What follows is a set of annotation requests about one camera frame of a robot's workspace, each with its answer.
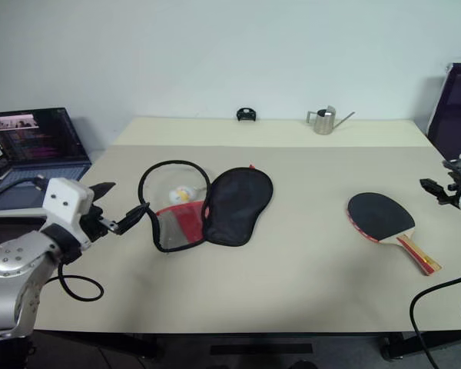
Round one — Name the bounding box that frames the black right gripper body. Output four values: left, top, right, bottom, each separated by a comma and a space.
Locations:
446, 168, 461, 201

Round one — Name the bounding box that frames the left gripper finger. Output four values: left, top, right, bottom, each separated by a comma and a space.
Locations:
88, 181, 117, 207
116, 204, 152, 234

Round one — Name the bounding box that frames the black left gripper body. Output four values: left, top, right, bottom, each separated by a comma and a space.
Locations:
79, 206, 121, 244

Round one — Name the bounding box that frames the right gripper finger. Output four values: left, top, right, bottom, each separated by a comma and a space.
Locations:
436, 191, 461, 208
419, 177, 447, 194

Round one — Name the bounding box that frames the table tennis paddle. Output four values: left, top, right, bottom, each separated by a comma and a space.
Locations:
347, 191, 443, 277

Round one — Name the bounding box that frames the black red paddle case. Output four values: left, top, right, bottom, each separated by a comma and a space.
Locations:
138, 159, 275, 254

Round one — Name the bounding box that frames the dark office chair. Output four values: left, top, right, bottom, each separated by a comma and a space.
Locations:
425, 61, 461, 163

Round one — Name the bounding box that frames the open laptop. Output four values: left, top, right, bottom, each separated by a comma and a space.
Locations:
0, 107, 93, 212

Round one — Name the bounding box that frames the steel watering can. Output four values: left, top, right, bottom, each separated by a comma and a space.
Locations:
305, 105, 357, 136

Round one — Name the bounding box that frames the black table leg foot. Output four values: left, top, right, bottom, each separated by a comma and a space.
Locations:
379, 333, 405, 361

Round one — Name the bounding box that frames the black table crossbar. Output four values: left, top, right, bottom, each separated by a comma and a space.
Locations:
208, 343, 314, 356

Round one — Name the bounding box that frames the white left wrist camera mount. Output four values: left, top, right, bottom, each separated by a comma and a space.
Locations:
42, 177, 95, 247

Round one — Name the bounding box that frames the white yellow plush keychain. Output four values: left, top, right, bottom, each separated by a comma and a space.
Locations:
167, 185, 197, 204

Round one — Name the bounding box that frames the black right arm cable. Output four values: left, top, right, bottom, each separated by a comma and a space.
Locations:
409, 273, 461, 369

